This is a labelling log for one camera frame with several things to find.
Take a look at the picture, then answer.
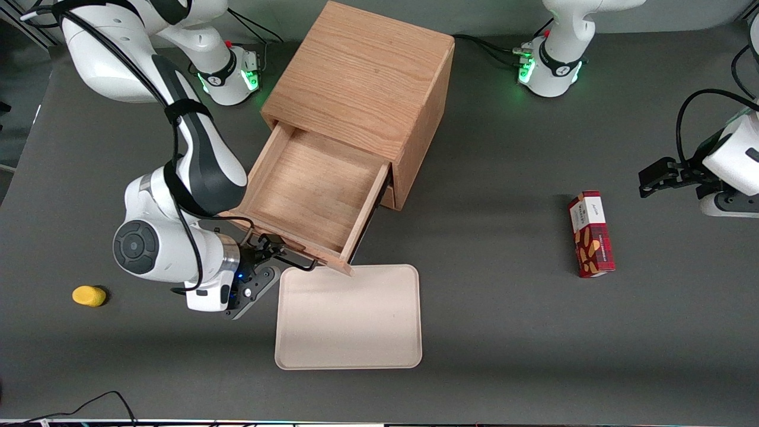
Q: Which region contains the light wooden drawer cabinet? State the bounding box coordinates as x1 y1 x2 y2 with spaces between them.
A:
260 0 456 211

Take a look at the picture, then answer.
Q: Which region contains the black arm base cable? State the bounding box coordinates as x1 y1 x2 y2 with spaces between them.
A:
454 34 534 67
225 9 285 75

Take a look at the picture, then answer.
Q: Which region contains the red plaid cookie box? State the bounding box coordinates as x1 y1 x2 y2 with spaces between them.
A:
567 190 616 279

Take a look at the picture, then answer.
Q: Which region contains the left wrist camera housing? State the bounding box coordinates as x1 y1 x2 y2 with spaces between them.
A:
699 191 759 218

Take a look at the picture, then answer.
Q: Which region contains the black left arm base cable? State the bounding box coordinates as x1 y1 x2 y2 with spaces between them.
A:
454 34 534 67

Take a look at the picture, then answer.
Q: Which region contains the black right arm base cable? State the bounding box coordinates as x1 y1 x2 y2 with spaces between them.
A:
225 9 285 75

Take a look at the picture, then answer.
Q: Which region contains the black wire drawer handle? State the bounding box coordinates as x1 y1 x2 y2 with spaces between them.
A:
274 250 318 273

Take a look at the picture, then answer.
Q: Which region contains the thin black table cable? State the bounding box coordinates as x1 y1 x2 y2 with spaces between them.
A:
21 390 138 427

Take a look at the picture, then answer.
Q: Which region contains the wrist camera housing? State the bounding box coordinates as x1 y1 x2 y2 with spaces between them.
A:
699 191 759 218
223 265 281 321

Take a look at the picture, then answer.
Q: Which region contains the beige rectangular tray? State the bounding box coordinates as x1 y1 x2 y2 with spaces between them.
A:
274 264 423 371

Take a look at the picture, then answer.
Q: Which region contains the right wrist camera housing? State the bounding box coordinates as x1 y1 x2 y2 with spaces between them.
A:
223 265 281 321

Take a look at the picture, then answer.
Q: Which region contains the small yellow rounded object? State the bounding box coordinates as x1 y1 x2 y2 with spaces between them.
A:
72 285 108 308

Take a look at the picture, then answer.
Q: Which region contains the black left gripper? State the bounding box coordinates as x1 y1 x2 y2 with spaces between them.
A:
639 135 729 200

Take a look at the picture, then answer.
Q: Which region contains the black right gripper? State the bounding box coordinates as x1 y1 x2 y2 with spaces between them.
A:
238 233 287 280

